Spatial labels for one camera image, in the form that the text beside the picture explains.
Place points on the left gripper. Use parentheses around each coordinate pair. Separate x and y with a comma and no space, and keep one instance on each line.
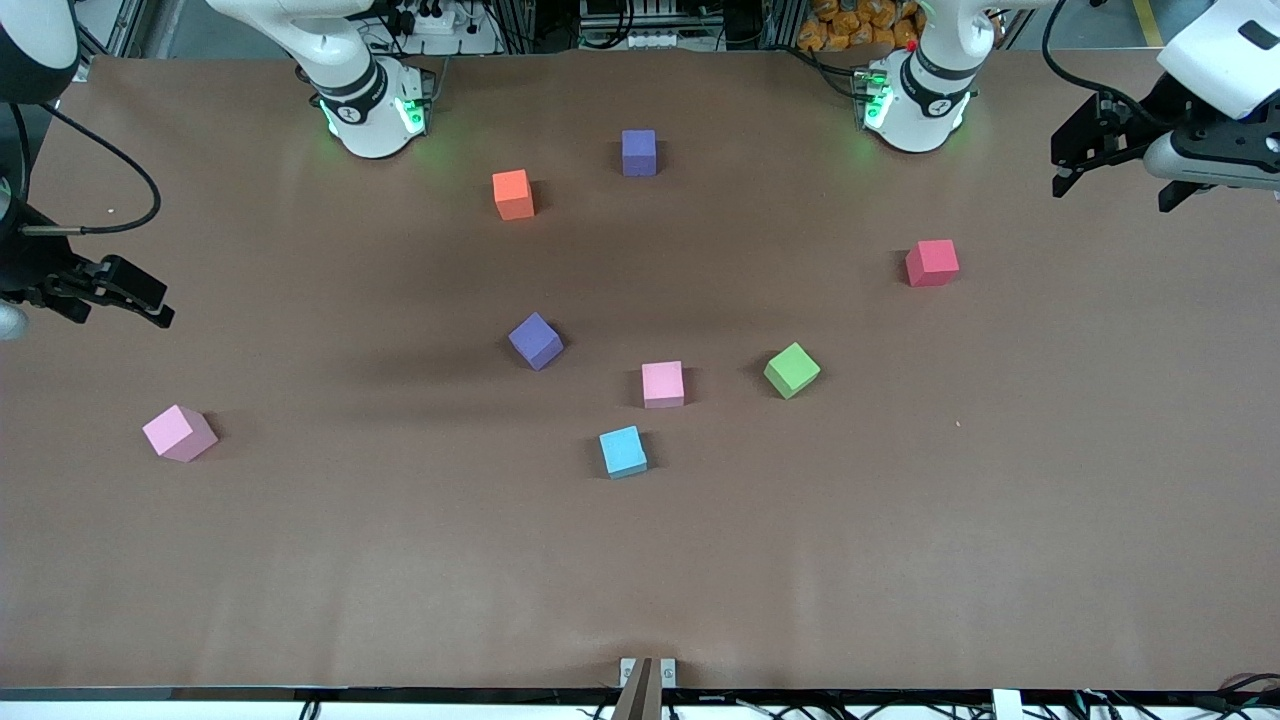
(1165,112)

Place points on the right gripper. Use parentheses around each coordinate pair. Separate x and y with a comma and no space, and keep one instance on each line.
(22,262)

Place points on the pink foam cube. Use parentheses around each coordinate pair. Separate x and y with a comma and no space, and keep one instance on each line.
(663,384)
(178,432)

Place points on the light purple foam cube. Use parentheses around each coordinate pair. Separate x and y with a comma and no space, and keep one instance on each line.
(535,340)

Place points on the green foam cube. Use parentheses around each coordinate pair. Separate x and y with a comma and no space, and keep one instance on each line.
(792,370)

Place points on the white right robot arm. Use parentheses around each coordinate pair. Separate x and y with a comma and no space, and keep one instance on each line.
(365,110)

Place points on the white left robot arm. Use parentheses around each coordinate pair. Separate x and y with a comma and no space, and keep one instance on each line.
(925,100)

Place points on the red foam cube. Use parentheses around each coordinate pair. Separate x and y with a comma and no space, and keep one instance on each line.
(932,262)

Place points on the brown paper table cover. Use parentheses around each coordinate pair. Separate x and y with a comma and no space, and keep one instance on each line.
(300,560)

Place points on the orange snack bag pile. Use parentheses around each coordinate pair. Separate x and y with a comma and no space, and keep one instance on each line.
(850,25)

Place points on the orange foam cube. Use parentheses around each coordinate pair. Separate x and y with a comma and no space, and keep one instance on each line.
(513,195)

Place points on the white power strip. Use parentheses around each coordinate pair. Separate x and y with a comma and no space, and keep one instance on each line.
(430,20)

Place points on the blue foam cube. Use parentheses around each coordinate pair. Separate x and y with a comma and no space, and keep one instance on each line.
(623,451)

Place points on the white label tag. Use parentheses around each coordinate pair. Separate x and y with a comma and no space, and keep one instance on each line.
(1008,705)

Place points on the dark purple foam cube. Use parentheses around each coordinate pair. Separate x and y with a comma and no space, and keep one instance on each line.
(639,152)

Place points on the metal equipment rack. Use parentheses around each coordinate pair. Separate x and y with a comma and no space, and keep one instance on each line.
(650,25)

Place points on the aluminium frame post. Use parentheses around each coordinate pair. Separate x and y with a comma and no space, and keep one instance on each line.
(120,25)

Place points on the small metal bracket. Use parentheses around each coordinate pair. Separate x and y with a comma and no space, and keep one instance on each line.
(626,672)

